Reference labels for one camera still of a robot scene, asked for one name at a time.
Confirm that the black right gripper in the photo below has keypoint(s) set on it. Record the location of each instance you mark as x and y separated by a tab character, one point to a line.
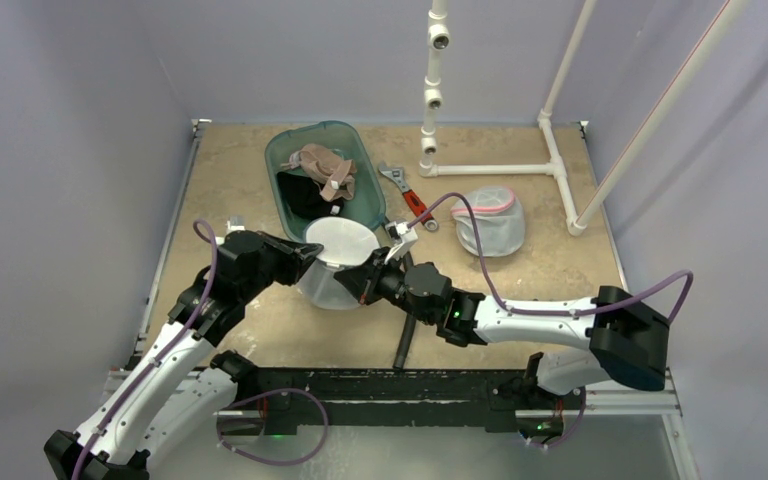
369	279

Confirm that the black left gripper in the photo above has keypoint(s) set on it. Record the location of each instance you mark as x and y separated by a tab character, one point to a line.
296	264

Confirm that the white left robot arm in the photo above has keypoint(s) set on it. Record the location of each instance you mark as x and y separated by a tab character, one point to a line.
111	443

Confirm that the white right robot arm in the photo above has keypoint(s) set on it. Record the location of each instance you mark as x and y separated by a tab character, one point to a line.
611	336

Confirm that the beige bra in basin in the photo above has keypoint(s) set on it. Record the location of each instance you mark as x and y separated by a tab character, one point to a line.
335	174

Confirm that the small pink-zip mesh bag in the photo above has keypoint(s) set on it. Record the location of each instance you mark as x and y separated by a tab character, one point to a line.
500	218

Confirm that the black garment in basin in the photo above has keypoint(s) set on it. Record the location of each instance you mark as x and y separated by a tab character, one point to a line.
302	196

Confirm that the teal plastic basin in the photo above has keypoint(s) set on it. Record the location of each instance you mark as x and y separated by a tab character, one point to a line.
368	206

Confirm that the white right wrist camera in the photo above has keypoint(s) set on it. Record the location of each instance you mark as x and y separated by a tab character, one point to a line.
403	237

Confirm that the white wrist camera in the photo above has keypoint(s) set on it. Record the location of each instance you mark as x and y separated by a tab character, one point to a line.
403	237
235	223

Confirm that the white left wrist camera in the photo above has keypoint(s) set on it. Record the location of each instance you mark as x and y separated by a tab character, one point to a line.
235	223

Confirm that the red-handled adjustable wrench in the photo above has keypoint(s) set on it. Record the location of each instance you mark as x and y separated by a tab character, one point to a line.
397	175

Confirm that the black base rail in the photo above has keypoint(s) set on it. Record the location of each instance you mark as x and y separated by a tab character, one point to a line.
495	400

